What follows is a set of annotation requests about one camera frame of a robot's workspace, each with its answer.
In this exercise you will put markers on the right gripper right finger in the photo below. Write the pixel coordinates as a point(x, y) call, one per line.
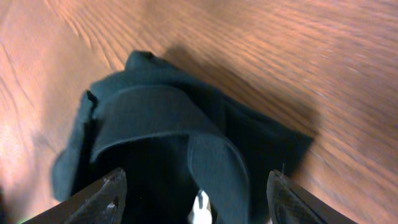
point(290, 203)

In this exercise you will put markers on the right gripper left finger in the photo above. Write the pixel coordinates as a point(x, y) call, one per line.
point(103, 201)

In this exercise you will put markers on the black t-shirt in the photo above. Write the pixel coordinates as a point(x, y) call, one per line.
point(174, 135)

